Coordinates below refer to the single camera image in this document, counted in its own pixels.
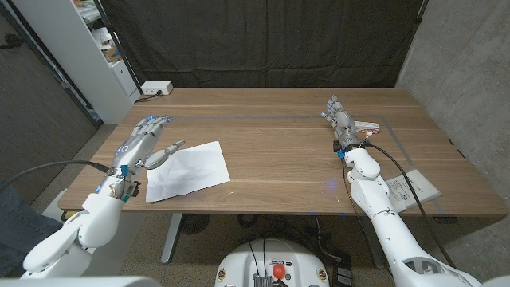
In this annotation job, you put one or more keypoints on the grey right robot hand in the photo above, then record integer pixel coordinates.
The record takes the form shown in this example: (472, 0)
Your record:
(342, 123)

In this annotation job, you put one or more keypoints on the black curtain backdrop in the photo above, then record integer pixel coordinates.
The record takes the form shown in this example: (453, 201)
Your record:
(263, 40)

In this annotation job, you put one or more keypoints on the person leg in jeans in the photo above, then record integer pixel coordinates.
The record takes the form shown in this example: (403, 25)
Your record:
(20, 235)

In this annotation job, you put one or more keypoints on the grey finned metal block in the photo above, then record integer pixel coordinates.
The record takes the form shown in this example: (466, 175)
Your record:
(262, 281)

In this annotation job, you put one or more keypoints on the grey metal table leg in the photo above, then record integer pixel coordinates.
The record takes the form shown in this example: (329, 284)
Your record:
(170, 239)
(374, 255)

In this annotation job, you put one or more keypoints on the red emergency stop button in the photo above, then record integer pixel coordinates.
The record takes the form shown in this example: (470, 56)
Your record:
(279, 271)

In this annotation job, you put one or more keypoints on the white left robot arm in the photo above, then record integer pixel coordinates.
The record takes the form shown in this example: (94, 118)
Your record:
(71, 235)

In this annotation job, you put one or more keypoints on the black floor power strip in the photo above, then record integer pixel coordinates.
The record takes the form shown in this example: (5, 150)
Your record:
(342, 275)

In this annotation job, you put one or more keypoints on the white shelf cabinet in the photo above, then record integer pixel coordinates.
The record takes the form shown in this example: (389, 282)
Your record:
(67, 44)

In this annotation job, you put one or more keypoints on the yellow flat object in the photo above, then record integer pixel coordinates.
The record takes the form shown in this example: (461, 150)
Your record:
(65, 215)

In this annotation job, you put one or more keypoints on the small red white packet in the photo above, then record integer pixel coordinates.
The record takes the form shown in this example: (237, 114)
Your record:
(368, 126)

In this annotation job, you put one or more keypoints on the white power strip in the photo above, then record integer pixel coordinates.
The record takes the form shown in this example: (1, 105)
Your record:
(156, 87)

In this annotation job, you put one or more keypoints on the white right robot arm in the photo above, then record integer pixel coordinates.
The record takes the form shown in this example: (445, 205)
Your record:
(390, 227)

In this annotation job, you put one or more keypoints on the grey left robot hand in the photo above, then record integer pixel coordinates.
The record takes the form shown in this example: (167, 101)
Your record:
(135, 149)

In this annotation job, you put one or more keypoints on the small cardboard box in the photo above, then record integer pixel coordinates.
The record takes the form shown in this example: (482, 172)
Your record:
(111, 53)

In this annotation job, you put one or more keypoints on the printed white paper sheet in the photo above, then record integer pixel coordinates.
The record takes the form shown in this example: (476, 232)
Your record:
(428, 187)

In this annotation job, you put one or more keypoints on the black round floor grille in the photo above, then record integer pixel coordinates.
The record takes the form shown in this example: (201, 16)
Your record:
(194, 223)

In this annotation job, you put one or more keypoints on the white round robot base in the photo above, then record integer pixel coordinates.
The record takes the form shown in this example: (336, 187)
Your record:
(247, 263)

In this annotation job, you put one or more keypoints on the black stand pole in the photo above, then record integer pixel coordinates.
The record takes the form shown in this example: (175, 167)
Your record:
(119, 49)

